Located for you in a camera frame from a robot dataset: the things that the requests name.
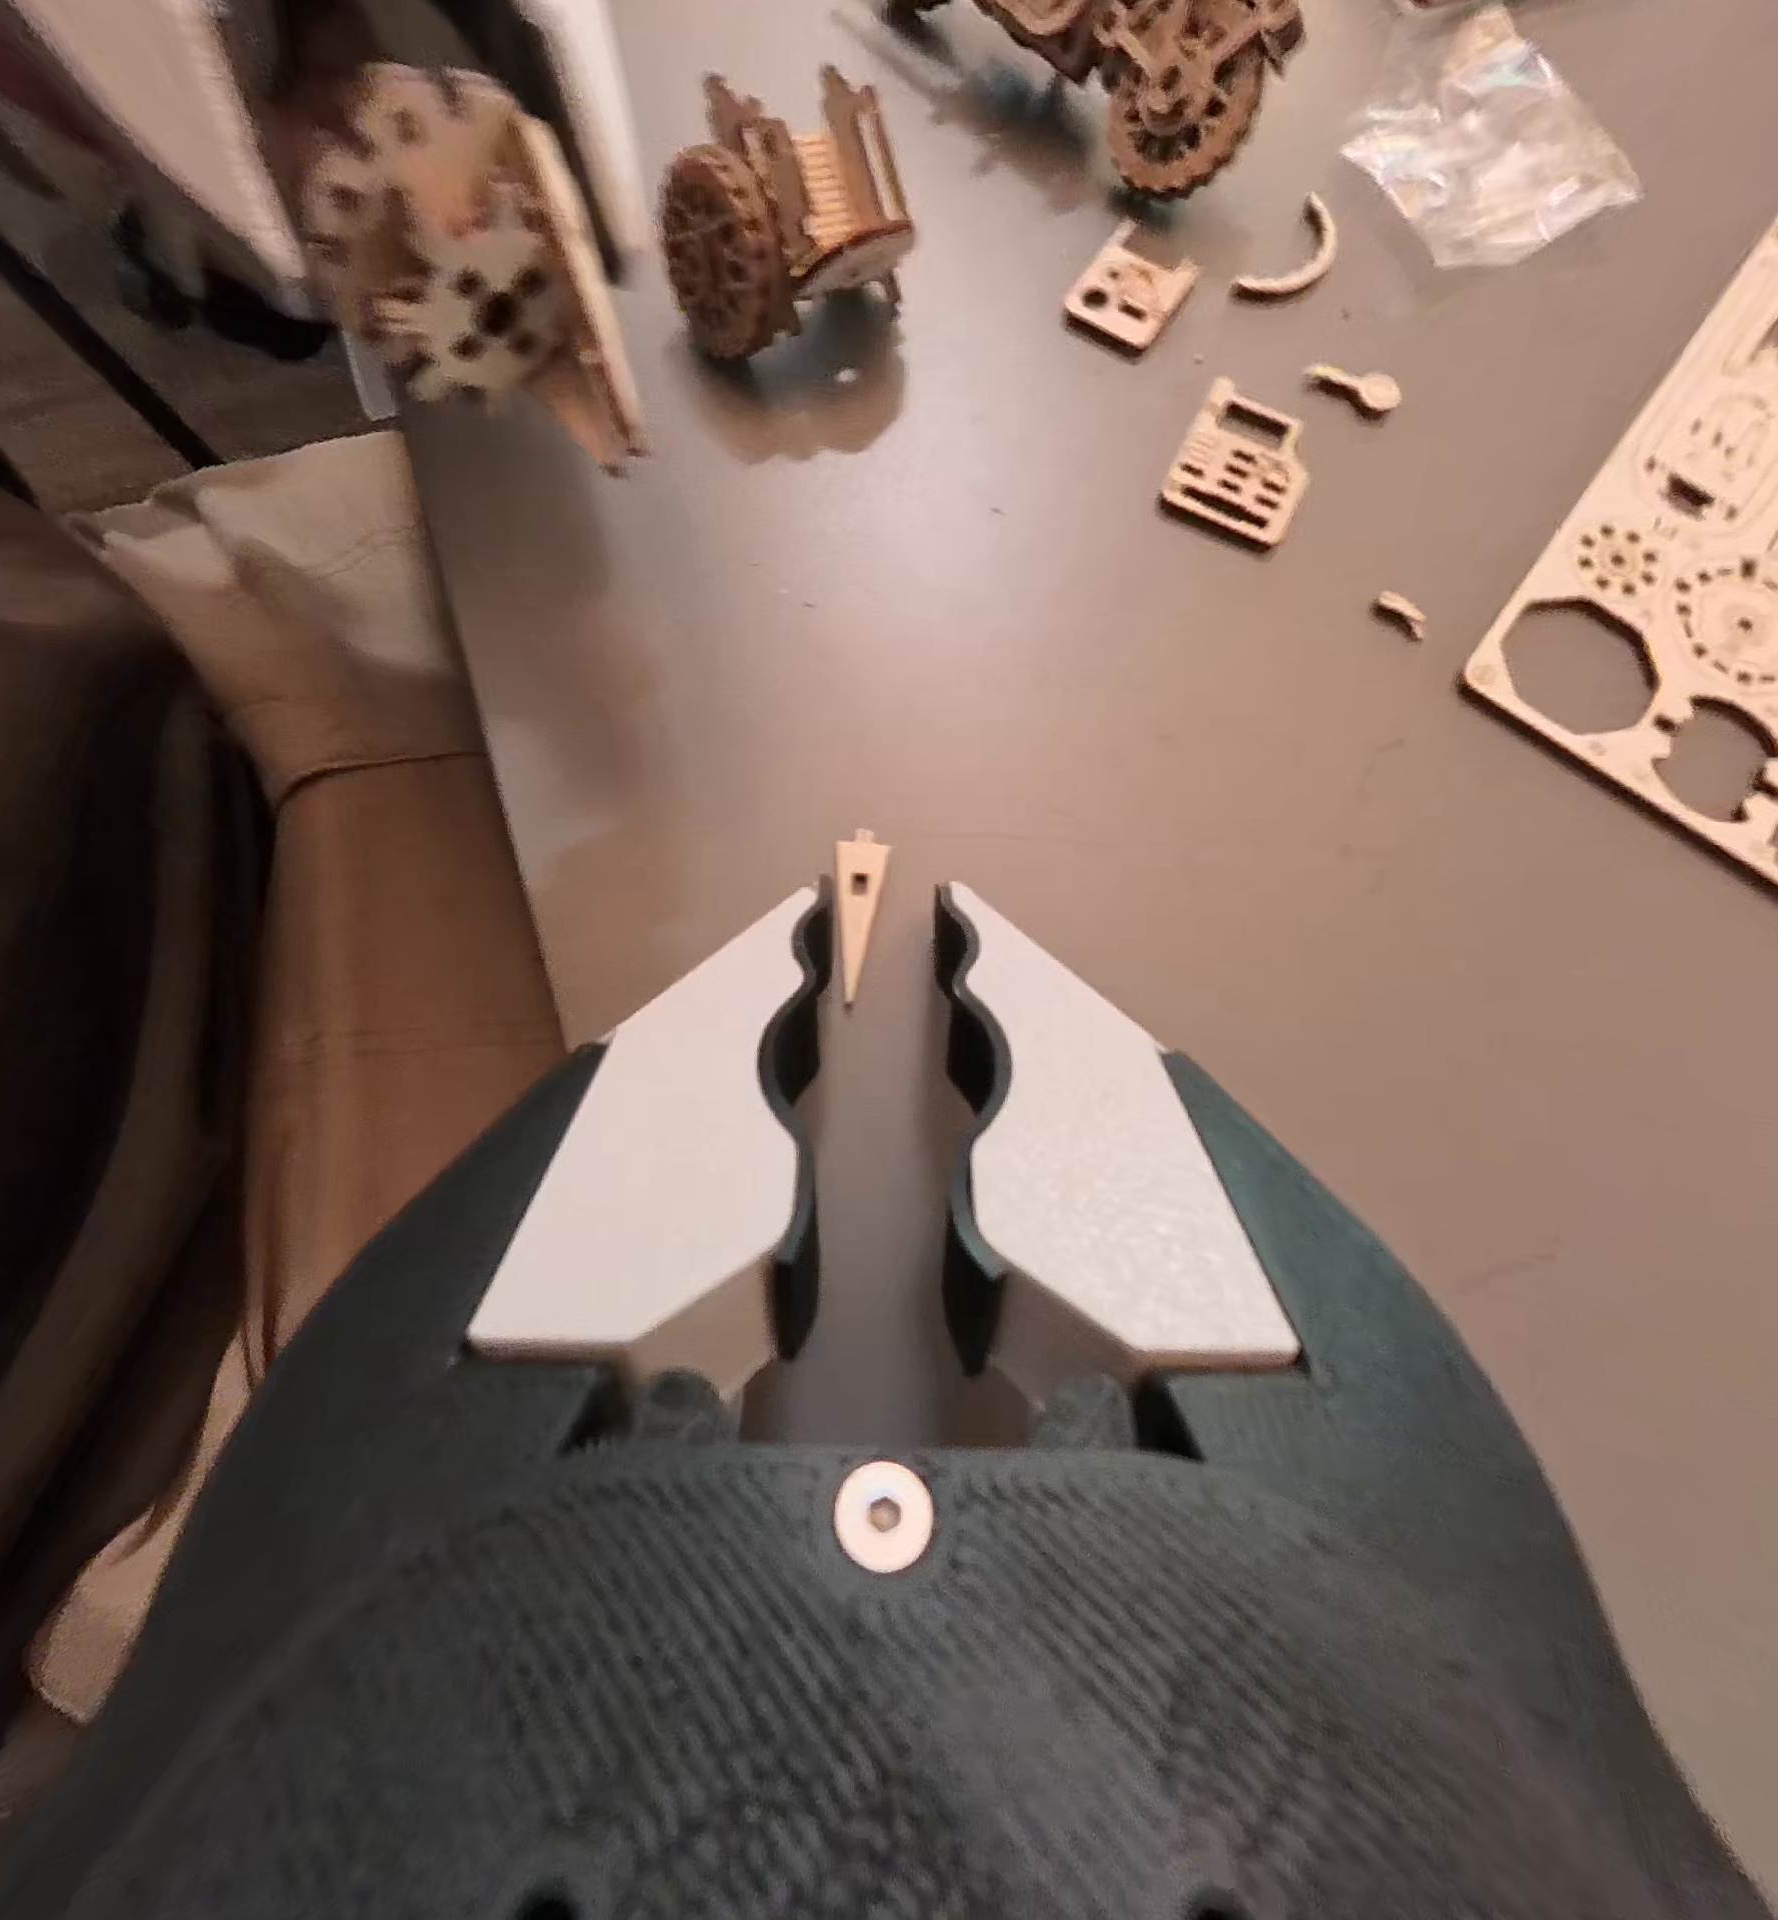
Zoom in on wooden sidecar model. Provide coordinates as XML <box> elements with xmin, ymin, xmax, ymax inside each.
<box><xmin>657</xmin><ymin>65</ymin><xmax>917</xmax><ymax>365</ymax></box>

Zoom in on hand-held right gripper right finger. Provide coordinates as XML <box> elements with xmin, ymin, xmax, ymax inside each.
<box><xmin>934</xmin><ymin>882</ymin><xmax>1306</xmax><ymax>1380</ymax></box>

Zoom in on grey desk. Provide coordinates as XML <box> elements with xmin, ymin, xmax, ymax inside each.
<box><xmin>394</xmin><ymin>0</ymin><xmax>1778</xmax><ymax>1920</ymax></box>

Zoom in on small wooden wedge piece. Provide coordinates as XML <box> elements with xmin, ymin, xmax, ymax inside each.
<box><xmin>832</xmin><ymin>825</ymin><xmax>898</xmax><ymax>1008</ymax></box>

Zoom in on small clear plastic bag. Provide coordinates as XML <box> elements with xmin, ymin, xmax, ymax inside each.
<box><xmin>1337</xmin><ymin>3</ymin><xmax>1644</xmax><ymax>271</ymax></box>

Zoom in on small wooden frame with holes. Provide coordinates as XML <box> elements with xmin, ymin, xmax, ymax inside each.
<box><xmin>1060</xmin><ymin>222</ymin><xmax>1204</xmax><ymax>356</ymax></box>

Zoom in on wooden motorcycle model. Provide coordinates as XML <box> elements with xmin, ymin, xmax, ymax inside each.
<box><xmin>882</xmin><ymin>0</ymin><xmax>1307</xmax><ymax>200</ymax></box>

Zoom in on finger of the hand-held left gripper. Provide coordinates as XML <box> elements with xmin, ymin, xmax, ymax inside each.
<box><xmin>4</xmin><ymin>0</ymin><xmax>309</xmax><ymax>302</ymax></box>
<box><xmin>513</xmin><ymin>0</ymin><xmax>652</xmax><ymax>283</ymax></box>

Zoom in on toothed wooden arc piece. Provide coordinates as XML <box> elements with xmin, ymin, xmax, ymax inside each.
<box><xmin>1230</xmin><ymin>190</ymin><xmax>1341</xmax><ymax>299</ymax></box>

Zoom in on cone-shaped wooden wheel assembly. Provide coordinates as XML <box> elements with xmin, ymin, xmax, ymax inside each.
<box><xmin>291</xmin><ymin>59</ymin><xmax>652</xmax><ymax>480</ymax></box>

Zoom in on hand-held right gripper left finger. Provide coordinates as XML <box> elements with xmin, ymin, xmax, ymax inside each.
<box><xmin>462</xmin><ymin>883</ymin><xmax>832</xmax><ymax>1374</ymax></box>

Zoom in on slotted small wooden frame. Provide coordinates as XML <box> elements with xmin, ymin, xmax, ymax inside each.
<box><xmin>1158</xmin><ymin>375</ymin><xmax>1306</xmax><ymax>552</ymax></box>

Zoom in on person's beige pants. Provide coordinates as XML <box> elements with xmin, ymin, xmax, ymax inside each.
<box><xmin>25</xmin><ymin>433</ymin><xmax>567</xmax><ymax>1727</ymax></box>

